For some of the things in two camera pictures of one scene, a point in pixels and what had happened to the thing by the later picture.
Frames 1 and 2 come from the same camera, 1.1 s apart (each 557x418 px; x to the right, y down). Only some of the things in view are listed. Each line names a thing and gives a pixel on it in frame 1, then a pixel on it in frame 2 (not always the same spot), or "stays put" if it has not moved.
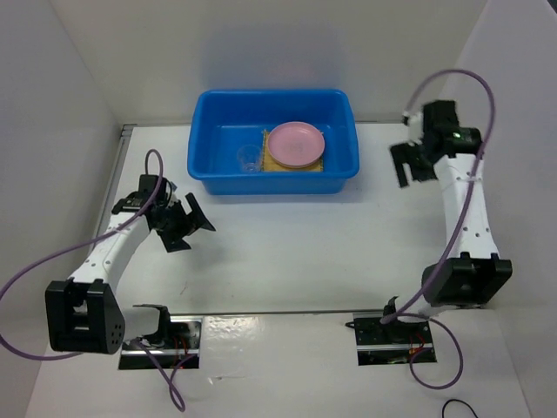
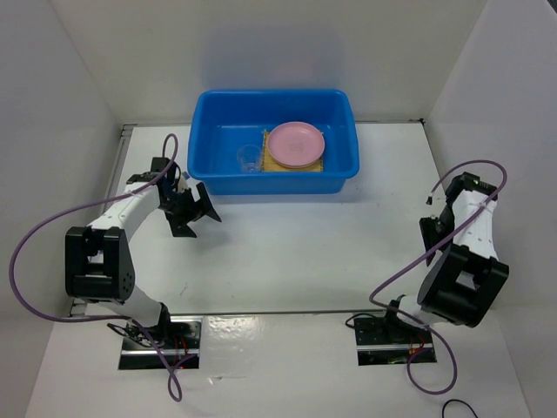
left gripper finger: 197,213 → 204,205
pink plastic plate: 295,144 stays put
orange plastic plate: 295,166 stays put
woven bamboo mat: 270,165 stays put
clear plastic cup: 250,158 stays put
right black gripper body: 414,156 → 434,230
